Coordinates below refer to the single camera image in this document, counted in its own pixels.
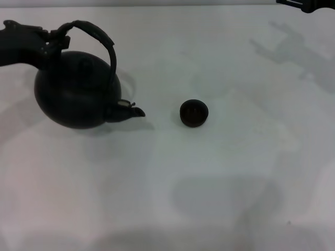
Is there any small dark teacup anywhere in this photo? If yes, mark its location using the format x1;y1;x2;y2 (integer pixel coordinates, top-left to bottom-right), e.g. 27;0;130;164
179;99;210;129

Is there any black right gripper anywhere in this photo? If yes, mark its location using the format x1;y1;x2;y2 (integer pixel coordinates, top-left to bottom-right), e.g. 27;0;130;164
275;0;335;14

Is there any black round teapot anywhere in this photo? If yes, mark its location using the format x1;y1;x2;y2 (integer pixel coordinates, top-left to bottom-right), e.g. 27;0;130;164
33;20;146;130

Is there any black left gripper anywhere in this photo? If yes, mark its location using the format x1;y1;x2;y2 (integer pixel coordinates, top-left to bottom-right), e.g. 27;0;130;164
0;20;72;71

